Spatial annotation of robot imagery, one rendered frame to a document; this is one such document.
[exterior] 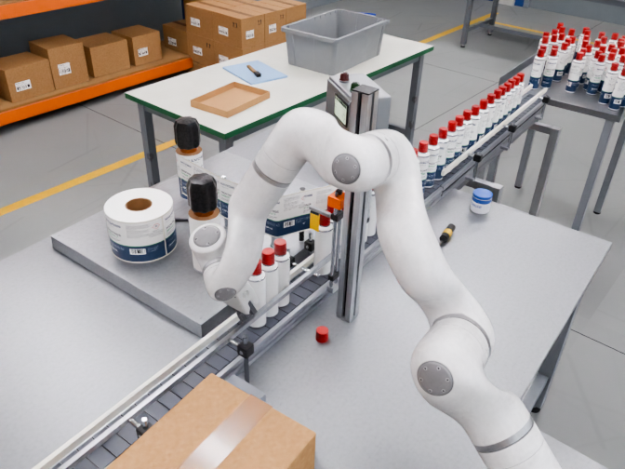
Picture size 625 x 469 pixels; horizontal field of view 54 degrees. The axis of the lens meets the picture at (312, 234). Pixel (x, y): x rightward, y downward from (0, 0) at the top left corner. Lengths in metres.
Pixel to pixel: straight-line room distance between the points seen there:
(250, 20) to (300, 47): 1.81
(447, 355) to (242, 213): 0.50
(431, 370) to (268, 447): 0.30
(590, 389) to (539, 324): 1.14
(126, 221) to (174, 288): 0.23
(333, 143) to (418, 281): 0.29
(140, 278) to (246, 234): 0.64
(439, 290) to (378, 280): 0.76
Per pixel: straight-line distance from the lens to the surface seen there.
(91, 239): 2.04
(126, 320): 1.78
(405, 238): 1.10
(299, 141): 1.15
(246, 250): 1.26
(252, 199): 1.24
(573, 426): 2.79
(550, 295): 1.98
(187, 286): 1.78
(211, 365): 1.54
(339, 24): 4.15
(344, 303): 1.71
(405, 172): 1.15
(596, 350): 3.17
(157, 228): 1.85
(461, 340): 1.11
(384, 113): 1.45
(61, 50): 5.34
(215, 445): 1.09
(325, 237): 1.72
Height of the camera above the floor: 1.98
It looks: 34 degrees down
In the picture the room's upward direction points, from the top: 2 degrees clockwise
